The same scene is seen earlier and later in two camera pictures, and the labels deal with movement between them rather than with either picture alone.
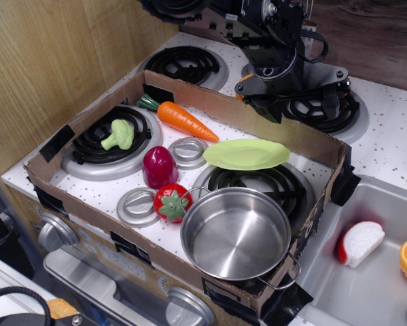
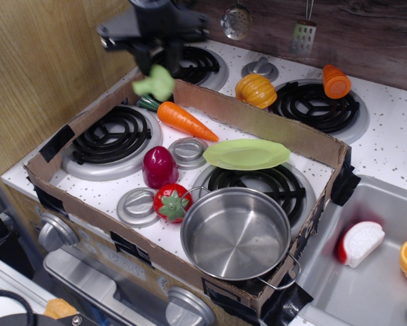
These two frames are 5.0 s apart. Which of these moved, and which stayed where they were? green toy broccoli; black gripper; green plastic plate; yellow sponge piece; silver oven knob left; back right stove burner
Moved: green toy broccoli; black gripper
Stayed: back right stove burner; silver oven knob left; green plastic plate; yellow sponge piece
